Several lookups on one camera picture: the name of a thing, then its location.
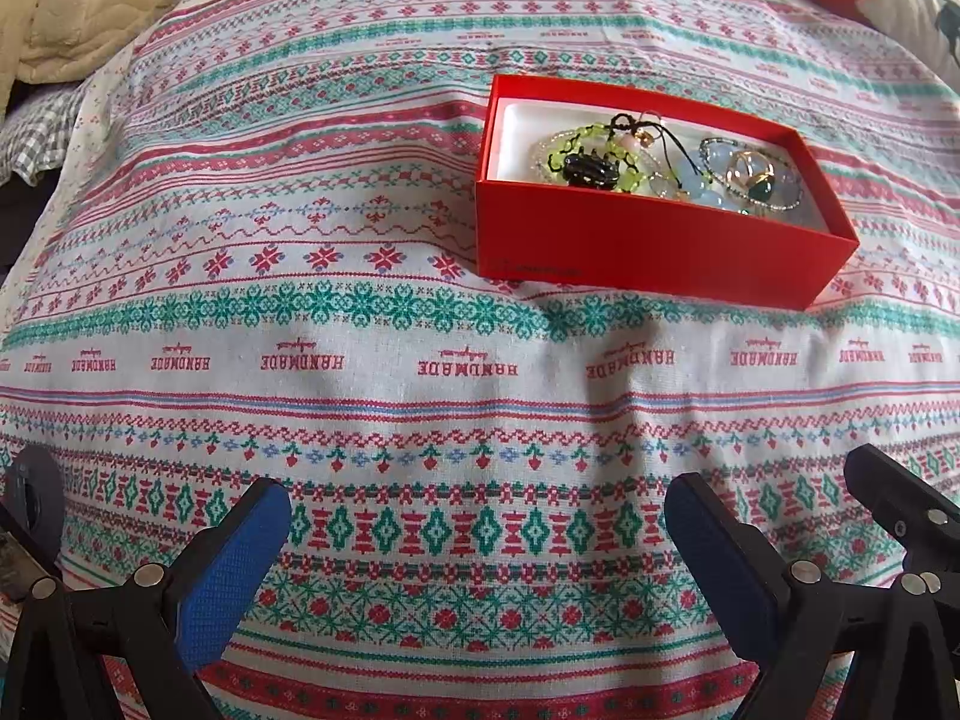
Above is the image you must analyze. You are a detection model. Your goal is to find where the blue bead bracelet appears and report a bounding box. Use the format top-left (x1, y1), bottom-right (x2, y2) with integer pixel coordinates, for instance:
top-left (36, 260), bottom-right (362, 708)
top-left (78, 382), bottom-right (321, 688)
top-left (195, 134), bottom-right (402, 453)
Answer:
top-left (660, 146), bottom-right (815, 215)

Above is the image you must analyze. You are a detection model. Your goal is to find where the beige quilted blanket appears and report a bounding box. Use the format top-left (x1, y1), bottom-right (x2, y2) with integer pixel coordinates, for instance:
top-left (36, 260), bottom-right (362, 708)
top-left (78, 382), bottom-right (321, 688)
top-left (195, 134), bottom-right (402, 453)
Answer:
top-left (0, 0), bottom-right (280, 85)

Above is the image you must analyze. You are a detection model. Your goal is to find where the thin green beaded bracelet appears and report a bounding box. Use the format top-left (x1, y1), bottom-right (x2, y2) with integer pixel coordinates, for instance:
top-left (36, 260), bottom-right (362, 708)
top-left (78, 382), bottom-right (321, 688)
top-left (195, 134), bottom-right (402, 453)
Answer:
top-left (699, 136), bottom-right (807, 212)

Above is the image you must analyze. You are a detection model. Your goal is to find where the deer print pillow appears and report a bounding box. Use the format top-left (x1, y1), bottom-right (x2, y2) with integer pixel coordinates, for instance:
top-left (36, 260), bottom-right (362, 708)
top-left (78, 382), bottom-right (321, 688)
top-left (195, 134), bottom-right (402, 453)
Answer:
top-left (855, 0), bottom-right (960, 83)

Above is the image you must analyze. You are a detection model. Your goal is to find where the green bead bracelet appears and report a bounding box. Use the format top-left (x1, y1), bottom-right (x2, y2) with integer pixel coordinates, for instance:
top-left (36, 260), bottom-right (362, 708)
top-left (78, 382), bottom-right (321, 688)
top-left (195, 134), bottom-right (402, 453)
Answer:
top-left (541, 126), bottom-right (647, 192)

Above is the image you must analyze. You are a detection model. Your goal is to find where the black stone pendant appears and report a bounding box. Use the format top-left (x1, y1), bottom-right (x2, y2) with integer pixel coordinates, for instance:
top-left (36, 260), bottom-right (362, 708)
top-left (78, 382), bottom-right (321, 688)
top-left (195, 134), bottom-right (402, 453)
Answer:
top-left (564, 152), bottom-right (617, 187)

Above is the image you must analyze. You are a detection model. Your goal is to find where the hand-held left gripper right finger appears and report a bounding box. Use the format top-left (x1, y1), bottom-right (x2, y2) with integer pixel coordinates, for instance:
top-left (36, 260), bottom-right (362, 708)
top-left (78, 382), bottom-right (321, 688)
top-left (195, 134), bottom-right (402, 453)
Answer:
top-left (664, 472), bottom-right (960, 720)

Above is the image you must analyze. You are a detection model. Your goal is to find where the black round device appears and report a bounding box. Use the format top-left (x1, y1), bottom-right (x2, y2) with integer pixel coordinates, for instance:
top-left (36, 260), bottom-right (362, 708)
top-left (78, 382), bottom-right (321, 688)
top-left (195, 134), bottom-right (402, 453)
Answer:
top-left (0, 445), bottom-right (67, 578)

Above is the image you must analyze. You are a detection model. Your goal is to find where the grey checkered cloth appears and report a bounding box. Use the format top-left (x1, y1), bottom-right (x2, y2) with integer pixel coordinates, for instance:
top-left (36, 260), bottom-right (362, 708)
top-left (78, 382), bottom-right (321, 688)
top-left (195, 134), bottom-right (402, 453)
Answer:
top-left (0, 79), bottom-right (102, 188)

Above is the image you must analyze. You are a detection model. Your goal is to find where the red jewelry box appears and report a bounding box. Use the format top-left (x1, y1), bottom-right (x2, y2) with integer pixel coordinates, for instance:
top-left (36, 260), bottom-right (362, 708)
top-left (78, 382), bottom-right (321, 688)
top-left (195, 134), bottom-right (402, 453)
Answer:
top-left (475, 75), bottom-right (861, 312)

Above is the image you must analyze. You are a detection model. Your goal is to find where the patterned knit-print blanket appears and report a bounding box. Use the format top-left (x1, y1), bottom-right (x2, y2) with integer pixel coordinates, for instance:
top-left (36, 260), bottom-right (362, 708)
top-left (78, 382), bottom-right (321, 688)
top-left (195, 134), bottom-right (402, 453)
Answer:
top-left (0, 0), bottom-right (960, 720)

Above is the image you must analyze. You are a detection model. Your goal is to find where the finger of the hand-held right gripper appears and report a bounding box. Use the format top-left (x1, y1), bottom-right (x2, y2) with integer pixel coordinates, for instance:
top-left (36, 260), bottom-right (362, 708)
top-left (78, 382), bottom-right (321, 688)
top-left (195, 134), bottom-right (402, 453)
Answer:
top-left (844, 444), bottom-right (960, 578)

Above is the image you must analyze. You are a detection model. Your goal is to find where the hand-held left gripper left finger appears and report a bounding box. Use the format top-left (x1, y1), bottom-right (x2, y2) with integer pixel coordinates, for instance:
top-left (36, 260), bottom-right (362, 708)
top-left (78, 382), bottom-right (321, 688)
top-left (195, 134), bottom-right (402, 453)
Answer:
top-left (0, 478), bottom-right (292, 720)

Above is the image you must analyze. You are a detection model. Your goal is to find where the gold ring ornament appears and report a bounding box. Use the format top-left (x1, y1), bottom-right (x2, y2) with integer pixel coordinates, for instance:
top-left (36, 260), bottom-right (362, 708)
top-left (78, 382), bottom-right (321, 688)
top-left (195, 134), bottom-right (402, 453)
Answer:
top-left (731, 151), bottom-right (781, 200)

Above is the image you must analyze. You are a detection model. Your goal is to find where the black cord bracelet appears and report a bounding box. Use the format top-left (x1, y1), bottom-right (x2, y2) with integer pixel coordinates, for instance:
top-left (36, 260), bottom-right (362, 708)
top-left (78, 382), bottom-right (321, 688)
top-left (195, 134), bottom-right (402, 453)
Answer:
top-left (609, 112), bottom-right (687, 196)

